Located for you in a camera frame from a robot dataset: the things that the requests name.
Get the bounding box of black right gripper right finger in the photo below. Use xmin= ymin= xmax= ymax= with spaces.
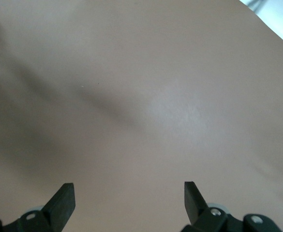
xmin=182 ymin=181 xmax=283 ymax=232

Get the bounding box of brown table cloth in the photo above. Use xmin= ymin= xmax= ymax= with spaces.
xmin=0 ymin=0 xmax=283 ymax=232

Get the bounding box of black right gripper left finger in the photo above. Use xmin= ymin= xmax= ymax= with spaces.
xmin=0 ymin=183 xmax=76 ymax=232

